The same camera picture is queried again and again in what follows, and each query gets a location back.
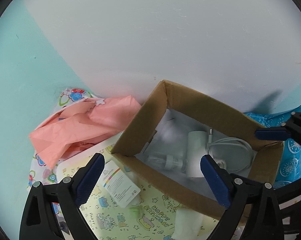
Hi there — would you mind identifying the brown cardboard box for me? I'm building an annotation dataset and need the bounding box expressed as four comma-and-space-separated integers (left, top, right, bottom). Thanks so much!
112, 80, 283, 219

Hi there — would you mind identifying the white usb cable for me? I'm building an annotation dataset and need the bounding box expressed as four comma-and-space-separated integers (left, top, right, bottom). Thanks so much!
205, 128, 255, 172

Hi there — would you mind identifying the white cylindrical roll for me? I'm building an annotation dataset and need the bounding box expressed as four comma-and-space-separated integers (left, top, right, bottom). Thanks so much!
186, 131, 208, 178

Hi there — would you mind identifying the floral patterned cloth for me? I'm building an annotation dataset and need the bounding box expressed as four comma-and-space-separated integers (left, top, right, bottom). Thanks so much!
27, 88, 100, 190

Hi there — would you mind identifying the yellow cartoon patterned tray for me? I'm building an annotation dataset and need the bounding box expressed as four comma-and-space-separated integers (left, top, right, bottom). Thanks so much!
55, 130, 244, 240

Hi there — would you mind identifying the clear small bottle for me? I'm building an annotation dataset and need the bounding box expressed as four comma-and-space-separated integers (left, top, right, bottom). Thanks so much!
146, 155, 186, 172

